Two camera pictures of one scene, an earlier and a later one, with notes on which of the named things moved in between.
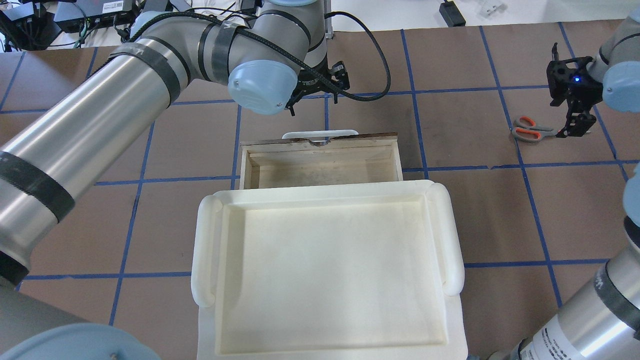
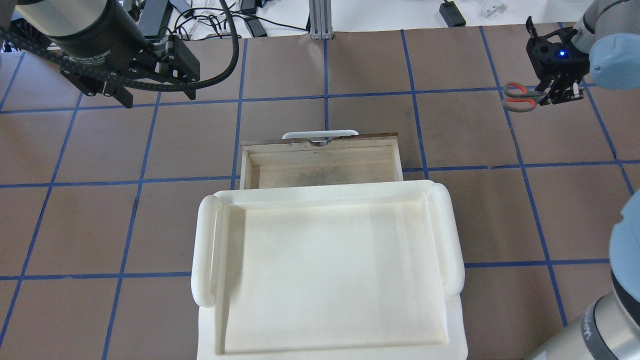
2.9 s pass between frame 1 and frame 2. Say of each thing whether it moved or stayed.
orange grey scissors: moved
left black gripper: moved
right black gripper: moved
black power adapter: stayed
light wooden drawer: stayed
